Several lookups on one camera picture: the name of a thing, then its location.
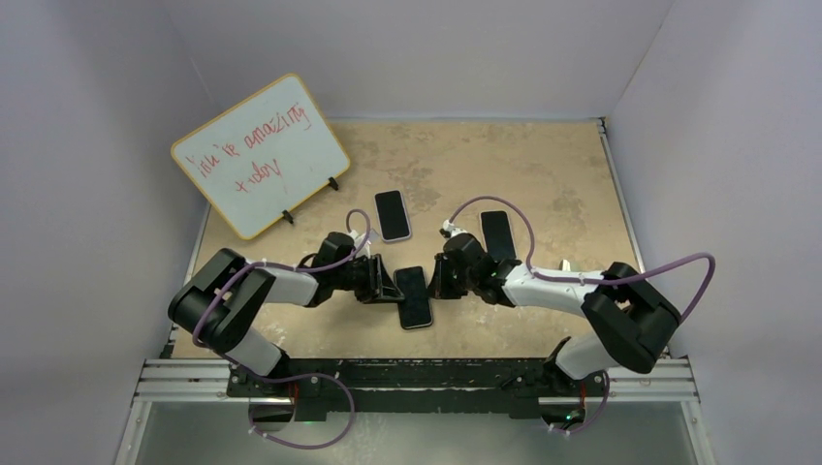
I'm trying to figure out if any aluminium rail frame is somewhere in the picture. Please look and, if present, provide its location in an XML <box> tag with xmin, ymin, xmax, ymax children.
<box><xmin>116</xmin><ymin>358</ymin><xmax>715</xmax><ymax>464</ymax></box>

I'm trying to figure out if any silver-edged phone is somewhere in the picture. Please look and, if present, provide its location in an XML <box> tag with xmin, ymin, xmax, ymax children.
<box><xmin>394</xmin><ymin>266</ymin><xmax>433</xmax><ymax>330</ymax></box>

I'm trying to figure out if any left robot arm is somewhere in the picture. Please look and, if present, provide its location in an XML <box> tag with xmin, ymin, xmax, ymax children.
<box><xmin>168</xmin><ymin>232</ymin><xmax>405</xmax><ymax>396</ymax></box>

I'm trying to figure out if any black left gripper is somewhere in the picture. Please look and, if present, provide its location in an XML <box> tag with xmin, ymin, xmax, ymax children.
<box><xmin>332</xmin><ymin>255</ymin><xmax>403</xmax><ymax>304</ymax></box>

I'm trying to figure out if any lilac phone case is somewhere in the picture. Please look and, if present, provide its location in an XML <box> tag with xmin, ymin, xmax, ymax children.
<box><xmin>374</xmin><ymin>190</ymin><xmax>412</xmax><ymax>243</ymax></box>

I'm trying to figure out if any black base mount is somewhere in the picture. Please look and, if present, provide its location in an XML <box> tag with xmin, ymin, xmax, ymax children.
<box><xmin>227</xmin><ymin>357</ymin><xmax>605</xmax><ymax>425</ymax></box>

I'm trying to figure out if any black phone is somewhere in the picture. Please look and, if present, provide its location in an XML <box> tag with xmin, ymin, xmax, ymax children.
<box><xmin>480</xmin><ymin>210</ymin><xmax>517</xmax><ymax>261</ymax></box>

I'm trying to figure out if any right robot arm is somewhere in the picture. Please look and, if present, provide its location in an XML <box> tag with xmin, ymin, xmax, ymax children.
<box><xmin>428</xmin><ymin>232</ymin><xmax>682</xmax><ymax>394</ymax></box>

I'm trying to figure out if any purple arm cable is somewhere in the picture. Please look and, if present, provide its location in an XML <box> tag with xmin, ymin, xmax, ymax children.
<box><xmin>191</xmin><ymin>208</ymin><xmax>374</xmax><ymax>451</ymax></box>
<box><xmin>439</xmin><ymin>195</ymin><xmax>717</xmax><ymax>438</ymax></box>

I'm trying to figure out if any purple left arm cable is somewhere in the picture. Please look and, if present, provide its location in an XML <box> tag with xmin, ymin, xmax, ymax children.
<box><xmin>191</xmin><ymin>208</ymin><xmax>374</xmax><ymax>451</ymax></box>

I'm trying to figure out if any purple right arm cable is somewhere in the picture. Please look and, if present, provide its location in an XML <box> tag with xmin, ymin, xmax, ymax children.
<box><xmin>439</xmin><ymin>195</ymin><xmax>717</xmax><ymax>438</ymax></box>

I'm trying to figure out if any yellow-framed whiteboard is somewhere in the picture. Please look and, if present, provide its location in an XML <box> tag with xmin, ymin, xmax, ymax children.
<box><xmin>171</xmin><ymin>74</ymin><xmax>351</xmax><ymax>240</ymax></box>

